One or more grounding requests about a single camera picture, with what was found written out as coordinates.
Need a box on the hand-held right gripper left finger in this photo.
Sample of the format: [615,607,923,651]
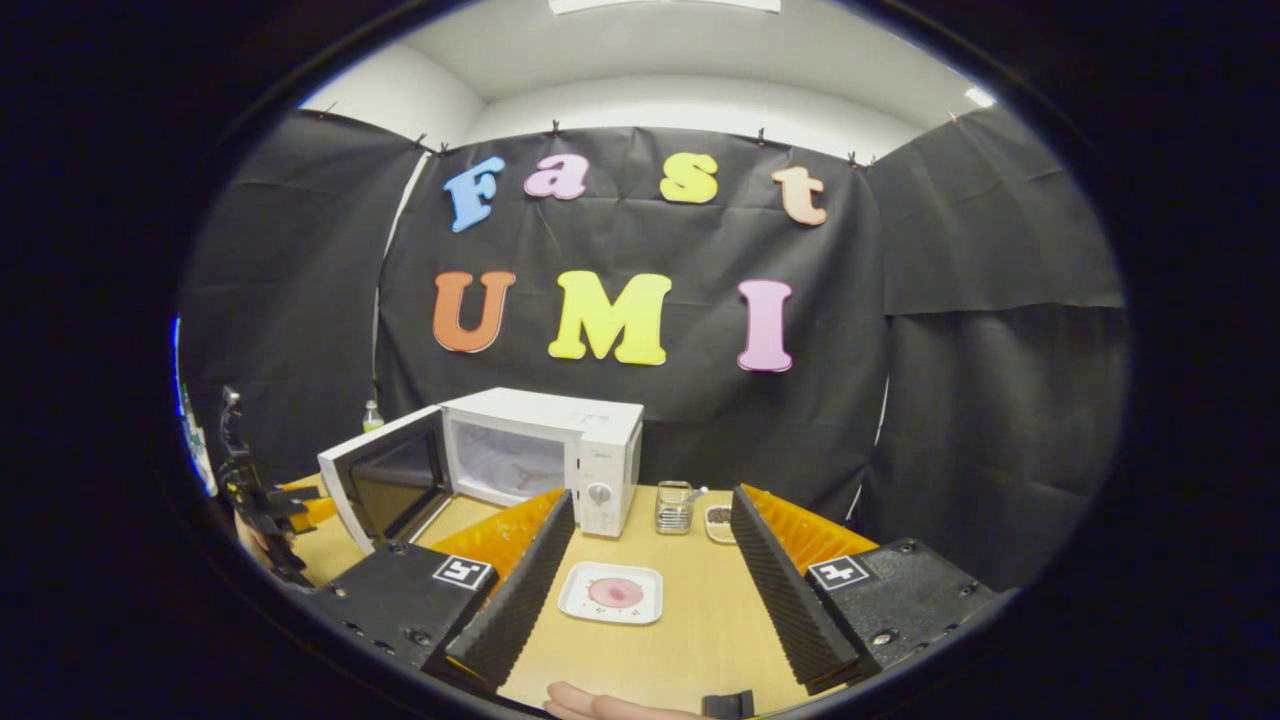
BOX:
[285,488,578,696]

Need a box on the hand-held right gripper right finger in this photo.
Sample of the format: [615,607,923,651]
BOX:
[730,483,1001,696]

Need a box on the white square plate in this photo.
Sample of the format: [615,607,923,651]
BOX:
[557,561,665,626]

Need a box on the pink meat slice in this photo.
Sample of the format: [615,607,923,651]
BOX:
[588,577,645,610]

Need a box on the white microwave oven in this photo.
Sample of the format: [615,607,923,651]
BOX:
[318,387,646,556]

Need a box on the metal cutlery holder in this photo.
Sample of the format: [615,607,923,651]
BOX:
[655,480,709,536]

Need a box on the large ceiling light panel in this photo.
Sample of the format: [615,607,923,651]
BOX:
[548,0,783,15]

